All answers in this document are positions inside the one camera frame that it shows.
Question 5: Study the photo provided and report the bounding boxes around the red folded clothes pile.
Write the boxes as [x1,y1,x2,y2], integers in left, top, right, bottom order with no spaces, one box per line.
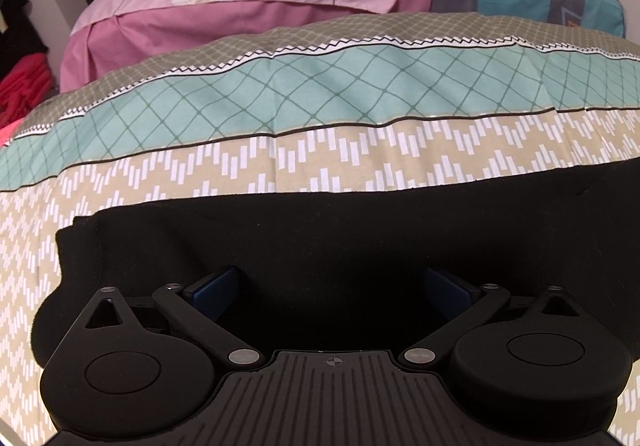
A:
[0,54,54,128]

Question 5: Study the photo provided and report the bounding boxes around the black pants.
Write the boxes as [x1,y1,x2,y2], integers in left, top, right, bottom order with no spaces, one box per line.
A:
[32,160,639,365]

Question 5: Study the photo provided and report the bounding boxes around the patterned bed quilt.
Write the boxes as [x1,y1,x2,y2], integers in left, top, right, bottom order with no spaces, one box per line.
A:
[1,13,639,445]

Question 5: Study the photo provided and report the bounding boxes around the dark hanging clothes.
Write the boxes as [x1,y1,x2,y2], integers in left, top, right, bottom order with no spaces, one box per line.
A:
[0,0,49,78]

